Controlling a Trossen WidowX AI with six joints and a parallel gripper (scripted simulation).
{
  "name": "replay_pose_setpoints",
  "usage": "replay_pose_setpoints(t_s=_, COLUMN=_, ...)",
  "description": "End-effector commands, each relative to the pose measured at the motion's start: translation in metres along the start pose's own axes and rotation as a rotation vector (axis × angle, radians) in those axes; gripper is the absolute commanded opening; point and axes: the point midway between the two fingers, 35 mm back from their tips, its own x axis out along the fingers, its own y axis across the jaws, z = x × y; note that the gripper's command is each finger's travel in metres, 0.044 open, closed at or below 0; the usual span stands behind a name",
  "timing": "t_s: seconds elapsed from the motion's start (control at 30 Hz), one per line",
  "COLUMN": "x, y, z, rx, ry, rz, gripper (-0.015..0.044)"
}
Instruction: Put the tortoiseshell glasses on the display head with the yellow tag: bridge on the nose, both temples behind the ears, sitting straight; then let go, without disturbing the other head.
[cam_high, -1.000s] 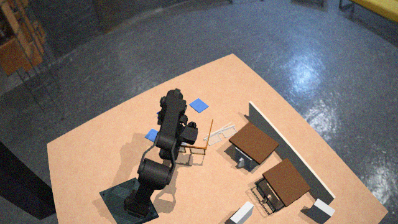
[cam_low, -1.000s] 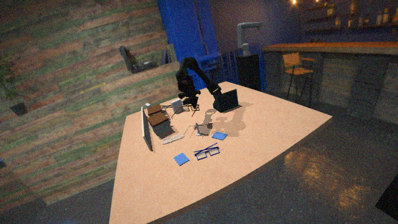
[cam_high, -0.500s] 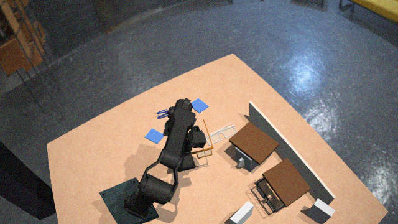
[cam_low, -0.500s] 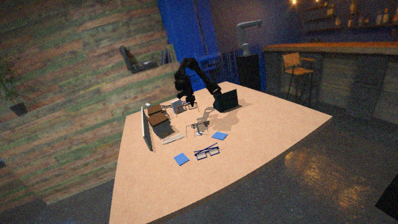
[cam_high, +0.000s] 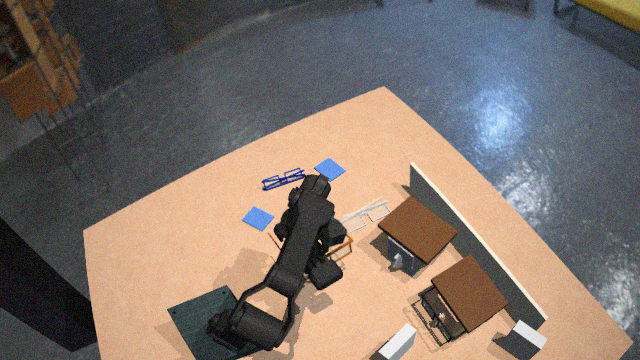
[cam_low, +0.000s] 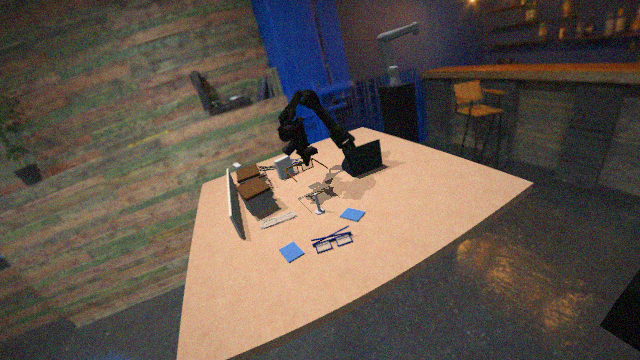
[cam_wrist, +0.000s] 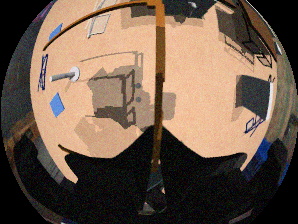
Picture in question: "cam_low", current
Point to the blue flat square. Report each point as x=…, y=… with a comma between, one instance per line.
x=291, y=252
x=352, y=214

